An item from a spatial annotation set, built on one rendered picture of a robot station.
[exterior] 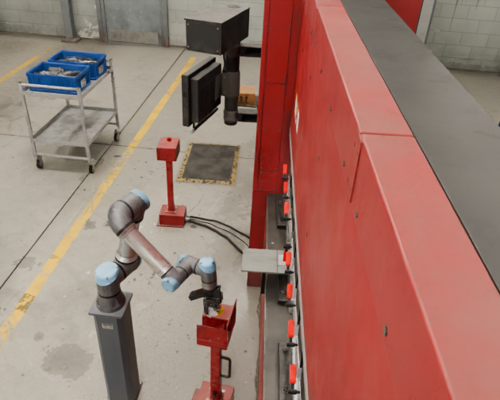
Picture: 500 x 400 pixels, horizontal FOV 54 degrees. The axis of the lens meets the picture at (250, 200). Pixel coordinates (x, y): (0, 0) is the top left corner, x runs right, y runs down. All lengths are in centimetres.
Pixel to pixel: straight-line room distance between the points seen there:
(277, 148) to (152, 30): 657
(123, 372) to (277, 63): 197
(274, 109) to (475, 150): 223
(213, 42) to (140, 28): 649
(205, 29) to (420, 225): 256
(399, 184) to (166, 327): 298
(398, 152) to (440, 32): 854
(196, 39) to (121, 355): 190
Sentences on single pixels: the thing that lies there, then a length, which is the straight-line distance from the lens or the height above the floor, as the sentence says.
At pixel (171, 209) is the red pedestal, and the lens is 446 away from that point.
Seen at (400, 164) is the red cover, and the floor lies 230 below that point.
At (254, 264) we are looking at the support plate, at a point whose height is 100.
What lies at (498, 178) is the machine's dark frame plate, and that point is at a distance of 86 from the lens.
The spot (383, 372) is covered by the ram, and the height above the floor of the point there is 209.
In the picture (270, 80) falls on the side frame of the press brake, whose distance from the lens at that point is 300.
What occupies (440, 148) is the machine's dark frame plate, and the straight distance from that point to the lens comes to 91.
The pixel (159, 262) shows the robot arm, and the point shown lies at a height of 121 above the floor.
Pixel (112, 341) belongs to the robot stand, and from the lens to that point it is 282.
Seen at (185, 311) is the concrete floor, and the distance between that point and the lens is 370.
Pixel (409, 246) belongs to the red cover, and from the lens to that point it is 65.
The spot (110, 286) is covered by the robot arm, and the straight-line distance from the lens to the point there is 257.
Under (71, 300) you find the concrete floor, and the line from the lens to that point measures 392.
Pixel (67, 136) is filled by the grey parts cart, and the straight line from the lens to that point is 548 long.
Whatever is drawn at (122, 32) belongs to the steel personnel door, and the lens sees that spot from 969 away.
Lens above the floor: 268
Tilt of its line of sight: 33 degrees down
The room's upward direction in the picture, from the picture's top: 3 degrees clockwise
